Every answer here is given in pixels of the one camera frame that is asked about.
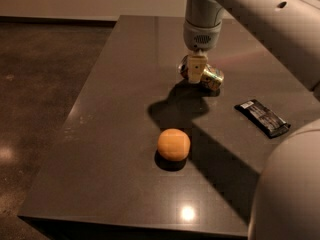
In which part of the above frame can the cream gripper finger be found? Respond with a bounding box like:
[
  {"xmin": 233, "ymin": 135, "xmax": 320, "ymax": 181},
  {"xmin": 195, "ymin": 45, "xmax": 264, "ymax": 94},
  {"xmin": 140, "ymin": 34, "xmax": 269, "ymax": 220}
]
[{"xmin": 187, "ymin": 50, "xmax": 208, "ymax": 84}]

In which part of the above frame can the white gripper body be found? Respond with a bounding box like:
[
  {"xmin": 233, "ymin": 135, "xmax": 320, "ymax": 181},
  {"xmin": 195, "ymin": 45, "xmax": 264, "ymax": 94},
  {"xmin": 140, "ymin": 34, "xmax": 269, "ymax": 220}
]
[{"xmin": 183, "ymin": 21, "xmax": 222, "ymax": 52}]

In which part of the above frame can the orange soda can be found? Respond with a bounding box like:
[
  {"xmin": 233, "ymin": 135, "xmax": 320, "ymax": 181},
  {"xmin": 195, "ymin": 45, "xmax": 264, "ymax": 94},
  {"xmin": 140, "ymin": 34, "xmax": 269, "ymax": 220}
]
[{"xmin": 178, "ymin": 54, "xmax": 225, "ymax": 92}]

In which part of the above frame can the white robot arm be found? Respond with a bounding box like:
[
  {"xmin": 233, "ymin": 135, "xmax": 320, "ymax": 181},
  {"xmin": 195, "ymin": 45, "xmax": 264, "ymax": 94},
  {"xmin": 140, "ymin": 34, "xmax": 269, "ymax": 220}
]
[{"xmin": 184, "ymin": 0, "xmax": 320, "ymax": 240}]

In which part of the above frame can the orange fruit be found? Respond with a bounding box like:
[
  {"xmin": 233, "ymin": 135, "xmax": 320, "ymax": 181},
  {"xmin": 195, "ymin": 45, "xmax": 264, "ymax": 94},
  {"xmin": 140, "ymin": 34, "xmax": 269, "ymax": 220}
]
[{"xmin": 157, "ymin": 129, "xmax": 191, "ymax": 162}]

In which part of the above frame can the black snack bar wrapper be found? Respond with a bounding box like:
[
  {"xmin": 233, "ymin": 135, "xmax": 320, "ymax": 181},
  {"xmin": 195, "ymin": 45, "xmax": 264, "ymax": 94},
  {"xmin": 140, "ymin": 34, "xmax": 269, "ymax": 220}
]
[{"xmin": 234, "ymin": 99, "xmax": 291, "ymax": 139}]

